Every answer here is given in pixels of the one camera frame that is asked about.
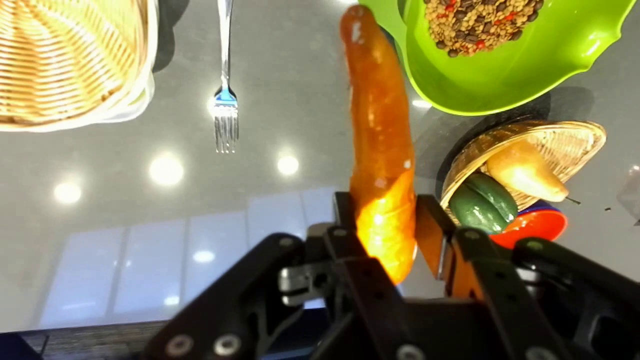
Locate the small wicker basket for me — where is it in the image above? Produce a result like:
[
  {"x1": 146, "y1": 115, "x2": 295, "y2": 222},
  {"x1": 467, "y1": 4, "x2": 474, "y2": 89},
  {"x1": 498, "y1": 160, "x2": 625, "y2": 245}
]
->
[{"x1": 437, "y1": 116, "x2": 610, "y2": 212}]

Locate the green plastic bowl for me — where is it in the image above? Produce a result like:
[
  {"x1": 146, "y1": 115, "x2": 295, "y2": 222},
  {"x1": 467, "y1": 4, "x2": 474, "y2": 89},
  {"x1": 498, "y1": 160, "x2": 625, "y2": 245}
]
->
[{"x1": 356, "y1": 0, "x2": 640, "y2": 120}]

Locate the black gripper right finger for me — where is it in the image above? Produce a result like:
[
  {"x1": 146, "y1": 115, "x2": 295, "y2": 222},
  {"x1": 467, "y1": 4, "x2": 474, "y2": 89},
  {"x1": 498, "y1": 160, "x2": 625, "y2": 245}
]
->
[{"x1": 416, "y1": 195, "x2": 640, "y2": 360}]

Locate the orange toy carrot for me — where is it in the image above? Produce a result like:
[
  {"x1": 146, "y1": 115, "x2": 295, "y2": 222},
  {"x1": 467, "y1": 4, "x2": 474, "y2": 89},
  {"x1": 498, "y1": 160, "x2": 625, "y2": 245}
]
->
[{"x1": 338, "y1": 4, "x2": 420, "y2": 289}]

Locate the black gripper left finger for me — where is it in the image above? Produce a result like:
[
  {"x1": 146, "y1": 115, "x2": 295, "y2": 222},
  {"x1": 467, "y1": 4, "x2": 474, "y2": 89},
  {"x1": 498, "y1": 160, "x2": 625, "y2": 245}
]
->
[{"x1": 139, "y1": 190, "x2": 427, "y2": 360}]

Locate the large wicker basket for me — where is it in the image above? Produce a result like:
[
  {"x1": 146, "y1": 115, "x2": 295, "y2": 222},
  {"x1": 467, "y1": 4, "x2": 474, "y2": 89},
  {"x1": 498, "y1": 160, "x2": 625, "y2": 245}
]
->
[{"x1": 0, "y1": 0, "x2": 152, "y2": 129}]

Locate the tan toy bread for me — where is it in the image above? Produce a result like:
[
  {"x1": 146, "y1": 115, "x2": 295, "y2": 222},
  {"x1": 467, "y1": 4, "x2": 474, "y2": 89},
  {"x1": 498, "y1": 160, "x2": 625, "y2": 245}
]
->
[{"x1": 483, "y1": 143, "x2": 569, "y2": 205}]

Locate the brown bean mix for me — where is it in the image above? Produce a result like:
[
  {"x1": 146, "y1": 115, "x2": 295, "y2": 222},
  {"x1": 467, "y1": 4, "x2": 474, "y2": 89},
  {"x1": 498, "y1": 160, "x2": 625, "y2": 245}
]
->
[{"x1": 422, "y1": 0, "x2": 545, "y2": 61}]

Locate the silver metal fork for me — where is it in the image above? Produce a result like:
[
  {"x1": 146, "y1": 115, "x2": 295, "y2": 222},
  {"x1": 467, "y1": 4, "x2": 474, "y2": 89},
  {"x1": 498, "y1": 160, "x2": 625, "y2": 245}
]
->
[{"x1": 210, "y1": 0, "x2": 242, "y2": 157}]

